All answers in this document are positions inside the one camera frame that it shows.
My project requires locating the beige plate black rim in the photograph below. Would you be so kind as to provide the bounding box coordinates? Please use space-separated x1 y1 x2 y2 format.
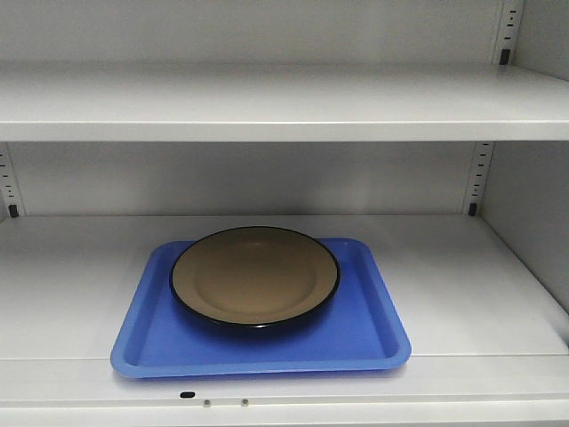
171 226 341 327

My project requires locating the blue plastic tray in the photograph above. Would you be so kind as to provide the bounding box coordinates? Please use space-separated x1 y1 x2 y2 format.
110 238 412 379

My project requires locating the upper white cabinet shelf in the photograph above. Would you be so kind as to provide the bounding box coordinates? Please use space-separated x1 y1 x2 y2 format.
1 64 568 142

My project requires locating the white cabinet shelf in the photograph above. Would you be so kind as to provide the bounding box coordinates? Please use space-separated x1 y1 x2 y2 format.
1 215 568 426
1 64 568 142

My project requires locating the lower white cabinet shelf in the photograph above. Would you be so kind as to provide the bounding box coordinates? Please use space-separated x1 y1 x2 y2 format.
1 215 568 426

